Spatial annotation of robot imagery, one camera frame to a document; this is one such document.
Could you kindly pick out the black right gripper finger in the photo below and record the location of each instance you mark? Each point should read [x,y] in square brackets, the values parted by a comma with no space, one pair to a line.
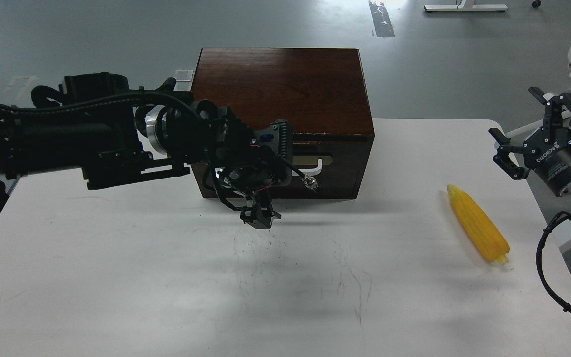
[503,156]
[557,109]

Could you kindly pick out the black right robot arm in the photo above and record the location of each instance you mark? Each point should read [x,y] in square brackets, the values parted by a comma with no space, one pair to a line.
[547,151]

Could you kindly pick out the dark wooden drawer cabinet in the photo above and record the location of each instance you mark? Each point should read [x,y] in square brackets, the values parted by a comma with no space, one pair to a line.
[320,91]

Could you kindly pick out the white desk leg base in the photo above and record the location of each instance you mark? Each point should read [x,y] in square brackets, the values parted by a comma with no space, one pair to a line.
[466,6]

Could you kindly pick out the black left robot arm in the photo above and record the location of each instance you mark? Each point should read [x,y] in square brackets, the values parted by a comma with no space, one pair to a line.
[119,136]

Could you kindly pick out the wooden drawer with white handle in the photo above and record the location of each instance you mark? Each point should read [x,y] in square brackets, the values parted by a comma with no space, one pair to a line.
[345,158]

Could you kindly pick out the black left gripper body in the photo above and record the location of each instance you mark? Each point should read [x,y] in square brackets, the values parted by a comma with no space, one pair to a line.
[251,160]

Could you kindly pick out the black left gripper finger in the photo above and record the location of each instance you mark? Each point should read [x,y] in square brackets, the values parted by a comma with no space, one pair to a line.
[259,212]

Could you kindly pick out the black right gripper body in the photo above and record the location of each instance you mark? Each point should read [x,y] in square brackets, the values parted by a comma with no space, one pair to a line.
[549,156]

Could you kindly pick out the yellow corn cob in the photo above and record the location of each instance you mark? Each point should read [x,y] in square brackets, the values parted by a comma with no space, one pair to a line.
[480,229]

